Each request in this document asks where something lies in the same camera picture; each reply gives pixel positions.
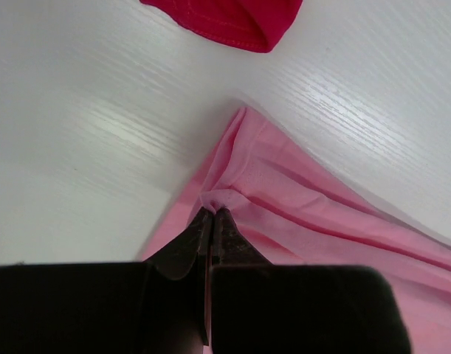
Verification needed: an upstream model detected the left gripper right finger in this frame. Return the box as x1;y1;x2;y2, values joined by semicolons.
210;209;412;353

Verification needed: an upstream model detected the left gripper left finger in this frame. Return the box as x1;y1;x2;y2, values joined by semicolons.
0;209;213;353

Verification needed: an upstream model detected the pink t shirt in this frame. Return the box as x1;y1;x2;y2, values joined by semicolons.
144;107;451;353

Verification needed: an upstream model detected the folded red t shirt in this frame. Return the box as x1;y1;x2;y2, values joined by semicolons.
141;0;303;53

